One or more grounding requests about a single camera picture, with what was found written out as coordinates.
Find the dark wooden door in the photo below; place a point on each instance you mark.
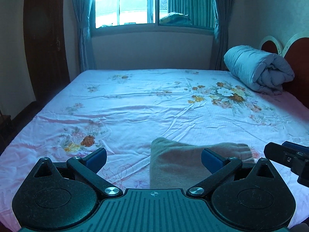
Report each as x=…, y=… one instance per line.
x=45, y=47

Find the teal curtain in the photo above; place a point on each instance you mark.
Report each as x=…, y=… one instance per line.
x=222, y=12
x=82, y=11

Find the left teal curtain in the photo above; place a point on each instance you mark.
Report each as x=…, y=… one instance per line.
x=82, y=11

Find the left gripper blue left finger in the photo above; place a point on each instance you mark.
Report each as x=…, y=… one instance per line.
x=85, y=170

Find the right teal curtain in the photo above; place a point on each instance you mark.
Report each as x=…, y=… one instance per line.
x=222, y=12

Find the beige fleece pants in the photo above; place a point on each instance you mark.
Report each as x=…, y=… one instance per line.
x=175, y=165

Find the rolled grey-blue quilt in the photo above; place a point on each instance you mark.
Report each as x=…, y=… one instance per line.
x=261, y=71

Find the bed with floral pink sheet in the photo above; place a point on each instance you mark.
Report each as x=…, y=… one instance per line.
x=124, y=111

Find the red and white headboard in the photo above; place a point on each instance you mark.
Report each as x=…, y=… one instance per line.
x=295, y=52

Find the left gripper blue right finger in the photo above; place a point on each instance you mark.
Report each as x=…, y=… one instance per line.
x=221, y=169

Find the window with sliding frame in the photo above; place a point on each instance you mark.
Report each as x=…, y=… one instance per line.
x=119, y=13

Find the cloth bundle on windowsill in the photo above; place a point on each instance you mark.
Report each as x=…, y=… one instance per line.
x=175, y=19

